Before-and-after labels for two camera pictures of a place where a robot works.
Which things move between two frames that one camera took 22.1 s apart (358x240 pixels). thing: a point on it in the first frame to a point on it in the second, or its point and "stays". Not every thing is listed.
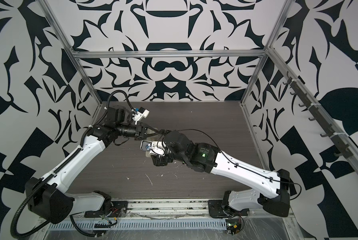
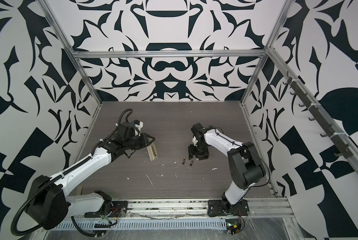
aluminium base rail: x=182 y=208 stays
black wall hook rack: x=340 y=144 stays
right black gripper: x=161 y=160 to x=191 y=152
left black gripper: x=142 y=135 to x=143 y=140
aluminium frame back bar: x=149 y=54 stays
